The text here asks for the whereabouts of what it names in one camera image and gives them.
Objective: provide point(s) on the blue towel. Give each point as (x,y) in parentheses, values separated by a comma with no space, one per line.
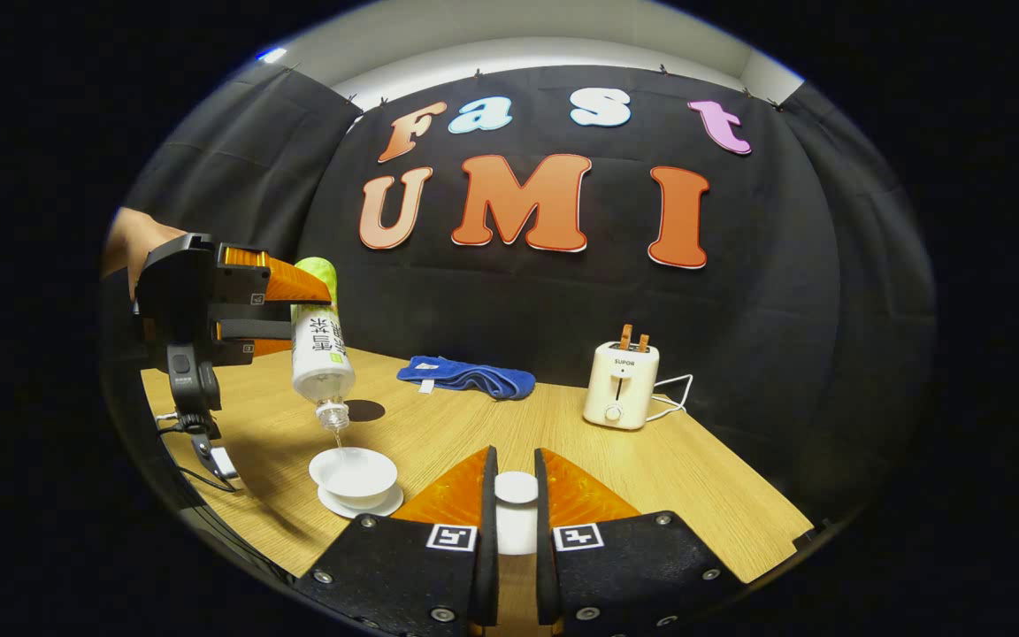
(470,379)

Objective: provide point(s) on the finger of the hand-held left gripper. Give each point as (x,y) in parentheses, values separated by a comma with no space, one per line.
(279,281)
(253,330)

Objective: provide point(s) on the white saucer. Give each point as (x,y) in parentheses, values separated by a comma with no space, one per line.
(386,508)

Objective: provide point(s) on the cream toaster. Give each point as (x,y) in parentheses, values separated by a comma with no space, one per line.
(620,389)

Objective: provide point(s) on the white teacup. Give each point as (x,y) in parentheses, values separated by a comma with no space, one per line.
(355,478)

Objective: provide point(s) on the dark round coaster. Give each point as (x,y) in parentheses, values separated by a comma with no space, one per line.
(368,410)

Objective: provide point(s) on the small ceiling light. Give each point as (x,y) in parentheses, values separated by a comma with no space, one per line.
(271,55)

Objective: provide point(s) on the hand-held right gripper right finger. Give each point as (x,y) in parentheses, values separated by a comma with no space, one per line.
(545,575)

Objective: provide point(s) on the water bottle with green label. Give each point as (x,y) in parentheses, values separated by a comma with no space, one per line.
(322,354)

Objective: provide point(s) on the white teacup lid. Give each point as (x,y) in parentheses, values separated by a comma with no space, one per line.
(517,513)

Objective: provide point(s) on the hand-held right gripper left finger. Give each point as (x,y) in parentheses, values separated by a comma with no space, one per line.
(488,575)

